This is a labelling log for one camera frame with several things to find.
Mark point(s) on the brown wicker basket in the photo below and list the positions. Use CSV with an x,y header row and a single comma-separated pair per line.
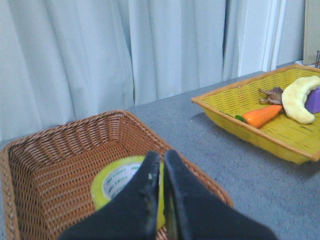
x,y
46,177

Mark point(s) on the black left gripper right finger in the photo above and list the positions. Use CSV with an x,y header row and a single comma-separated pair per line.
x,y
192,212

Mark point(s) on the yellow packing tape roll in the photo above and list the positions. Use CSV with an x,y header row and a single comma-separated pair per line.
x,y
114,177

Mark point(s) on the yellow toy banana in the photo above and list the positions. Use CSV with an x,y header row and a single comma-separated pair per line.
x,y
295,96

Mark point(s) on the brown toy animal figure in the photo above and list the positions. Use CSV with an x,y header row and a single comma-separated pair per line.
x,y
273,96

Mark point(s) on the orange toy carrot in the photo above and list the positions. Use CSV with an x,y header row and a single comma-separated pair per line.
x,y
259,117

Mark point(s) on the white curtain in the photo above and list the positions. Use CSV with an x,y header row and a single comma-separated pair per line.
x,y
62,60

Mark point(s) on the purple toy block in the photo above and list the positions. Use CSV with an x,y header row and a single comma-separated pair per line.
x,y
312,103

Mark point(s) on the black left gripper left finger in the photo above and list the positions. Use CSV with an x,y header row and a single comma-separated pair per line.
x,y
131,214

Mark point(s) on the yellow wicker basket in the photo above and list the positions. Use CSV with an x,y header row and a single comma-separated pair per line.
x,y
282,136

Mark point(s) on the beige board at wall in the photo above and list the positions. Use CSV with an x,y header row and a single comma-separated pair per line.
x,y
311,43

